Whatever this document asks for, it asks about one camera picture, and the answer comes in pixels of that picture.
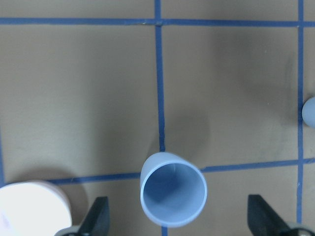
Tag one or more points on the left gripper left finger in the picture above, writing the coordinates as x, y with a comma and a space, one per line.
96, 222

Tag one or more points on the pink bowl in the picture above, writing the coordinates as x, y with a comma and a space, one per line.
33, 208

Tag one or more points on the blue cup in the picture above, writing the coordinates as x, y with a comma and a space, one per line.
173, 192
308, 112

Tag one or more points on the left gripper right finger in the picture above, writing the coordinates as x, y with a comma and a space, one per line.
262, 220

